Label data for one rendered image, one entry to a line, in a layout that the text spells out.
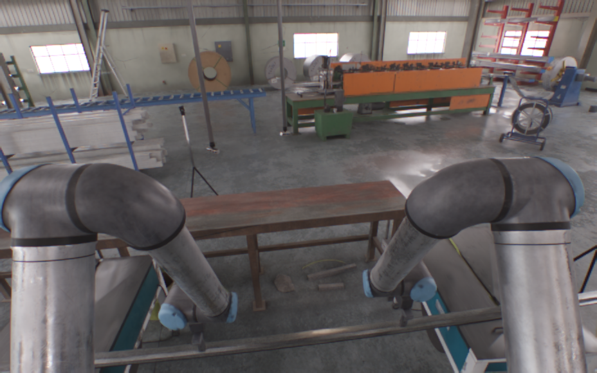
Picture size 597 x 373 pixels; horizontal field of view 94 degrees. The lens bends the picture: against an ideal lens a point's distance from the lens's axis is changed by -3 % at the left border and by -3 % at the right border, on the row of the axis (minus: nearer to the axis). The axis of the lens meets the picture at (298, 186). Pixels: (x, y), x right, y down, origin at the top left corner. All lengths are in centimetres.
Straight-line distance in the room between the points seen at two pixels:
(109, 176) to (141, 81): 1379
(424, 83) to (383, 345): 617
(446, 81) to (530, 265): 739
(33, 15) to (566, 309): 1561
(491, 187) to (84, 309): 69
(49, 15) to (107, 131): 1082
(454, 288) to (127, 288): 171
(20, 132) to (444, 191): 507
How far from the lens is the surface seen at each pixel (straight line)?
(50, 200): 56
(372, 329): 143
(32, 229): 58
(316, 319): 240
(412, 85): 734
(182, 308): 101
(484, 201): 55
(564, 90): 1130
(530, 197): 59
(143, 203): 52
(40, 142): 516
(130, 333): 178
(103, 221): 53
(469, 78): 830
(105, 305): 182
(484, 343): 158
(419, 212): 58
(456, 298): 170
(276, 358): 224
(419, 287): 105
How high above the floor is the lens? 190
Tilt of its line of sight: 27 degrees down
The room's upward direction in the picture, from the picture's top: 2 degrees counter-clockwise
